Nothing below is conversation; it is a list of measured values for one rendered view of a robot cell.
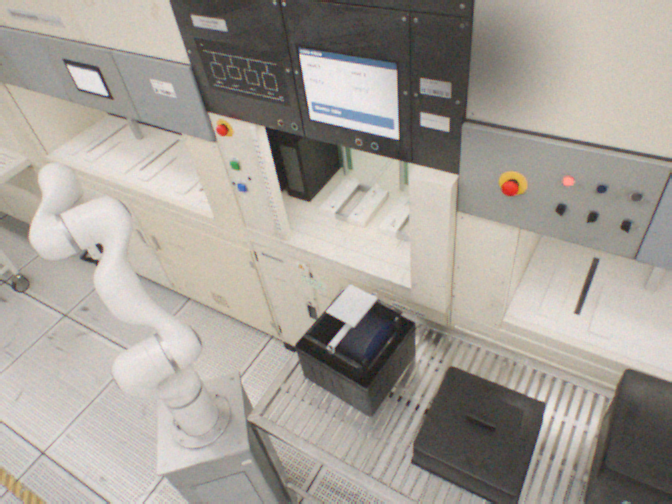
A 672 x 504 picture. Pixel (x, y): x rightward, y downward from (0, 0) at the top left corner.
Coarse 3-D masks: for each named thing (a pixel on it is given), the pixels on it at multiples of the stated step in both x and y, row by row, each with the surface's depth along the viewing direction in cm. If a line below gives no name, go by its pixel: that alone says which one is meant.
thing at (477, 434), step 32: (448, 384) 154; (480, 384) 153; (448, 416) 147; (480, 416) 146; (512, 416) 145; (416, 448) 142; (448, 448) 141; (480, 448) 140; (512, 448) 139; (448, 480) 145; (480, 480) 135; (512, 480) 134
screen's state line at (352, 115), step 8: (312, 104) 146; (320, 104) 144; (320, 112) 146; (328, 112) 145; (336, 112) 143; (344, 112) 142; (352, 112) 140; (360, 112) 139; (352, 120) 142; (360, 120) 141; (368, 120) 139; (376, 120) 138; (384, 120) 136; (392, 120) 135; (392, 128) 137
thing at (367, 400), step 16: (304, 352) 159; (400, 352) 160; (304, 368) 168; (320, 368) 159; (384, 368) 153; (400, 368) 165; (320, 384) 168; (336, 384) 160; (352, 384) 152; (384, 384) 159; (352, 400) 160; (368, 400) 153; (368, 416) 160
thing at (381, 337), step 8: (384, 328) 158; (392, 328) 164; (376, 336) 156; (384, 336) 161; (368, 344) 153; (376, 344) 158; (384, 344) 164; (368, 352) 155; (376, 352) 160; (368, 360) 157; (384, 360) 169
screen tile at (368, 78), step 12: (348, 72) 132; (360, 72) 130; (372, 72) 128; (360, 84) 133; (372, 84) 131; (384, 84) 129; (360, 96) 135; (372, 96) 133; (384, 96) 131; (372, 108) 136; (384, 108) 134
